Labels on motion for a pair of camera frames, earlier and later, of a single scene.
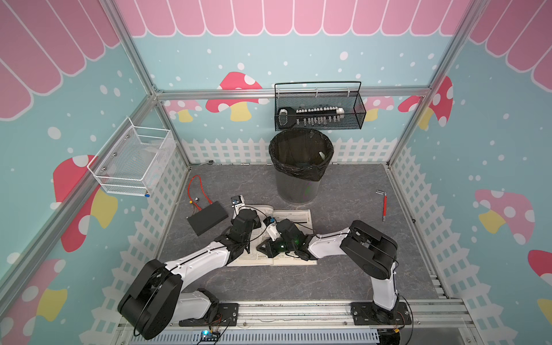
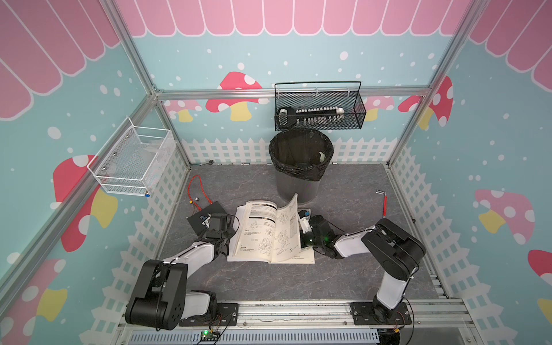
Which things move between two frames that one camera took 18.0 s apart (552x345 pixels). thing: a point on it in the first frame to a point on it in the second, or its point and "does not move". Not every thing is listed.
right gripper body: x=279 y=247 to x=308 y=241
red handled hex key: x=384 y=203 does not move
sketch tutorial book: x=254 y=257 does not move
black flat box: x=207 y=218 does not move
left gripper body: x=257 y=223 to x=228 y=233
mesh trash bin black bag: x=299 y=157 does not move
